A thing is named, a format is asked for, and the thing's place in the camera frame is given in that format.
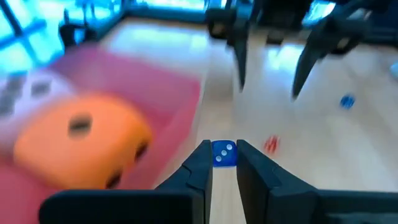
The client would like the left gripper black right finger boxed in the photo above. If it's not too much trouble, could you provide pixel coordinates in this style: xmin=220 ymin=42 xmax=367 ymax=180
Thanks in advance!
xmin=236 ymin=139 xmax=398 ymax=224

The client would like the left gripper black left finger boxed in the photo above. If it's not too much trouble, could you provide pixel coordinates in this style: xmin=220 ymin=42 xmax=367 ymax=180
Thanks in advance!
xmin=39 ymin=139 xmax=214 ymax=224

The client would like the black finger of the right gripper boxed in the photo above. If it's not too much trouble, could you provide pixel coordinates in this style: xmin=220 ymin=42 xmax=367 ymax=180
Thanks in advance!
xmin=291 ymin=6 xmax=371 ymax=101
xmin=206 ymin=7 xmax=251 ymax=93

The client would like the small blue die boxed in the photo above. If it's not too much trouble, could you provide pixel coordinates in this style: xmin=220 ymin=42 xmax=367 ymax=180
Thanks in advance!
xmin=211 ymin=139 xmax=238 ymax=169
xmin=339 ymin=94 xmax=356 ymax=110

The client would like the orange foam die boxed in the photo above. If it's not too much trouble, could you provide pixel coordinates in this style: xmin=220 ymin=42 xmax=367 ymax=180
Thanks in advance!
xmin=12 ymin=93 xmax=154 ymax=191

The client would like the pale pink foam die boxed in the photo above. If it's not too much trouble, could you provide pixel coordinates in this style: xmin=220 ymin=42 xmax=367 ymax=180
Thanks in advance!
xmin=0 ymin=70 xmax=78 ymax=150

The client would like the small red die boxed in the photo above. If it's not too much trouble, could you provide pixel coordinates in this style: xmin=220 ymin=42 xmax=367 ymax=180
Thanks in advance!
xmin=263 ymin=135 xmax=280 ymax=155

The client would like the pink plastic bin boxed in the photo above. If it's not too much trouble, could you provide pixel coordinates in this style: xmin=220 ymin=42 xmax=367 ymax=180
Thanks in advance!
xmin=0 ymin=43 xmax=203 ymax=224

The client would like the black table clamp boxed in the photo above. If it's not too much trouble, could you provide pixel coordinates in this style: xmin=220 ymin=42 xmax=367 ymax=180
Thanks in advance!
xmin=58 ymin=9 xmax=97 ymax=47

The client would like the black floor stand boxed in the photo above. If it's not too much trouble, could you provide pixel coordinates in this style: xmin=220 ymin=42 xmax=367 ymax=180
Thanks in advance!
xmin=0 ymin=0 xmax=47 ymax=63

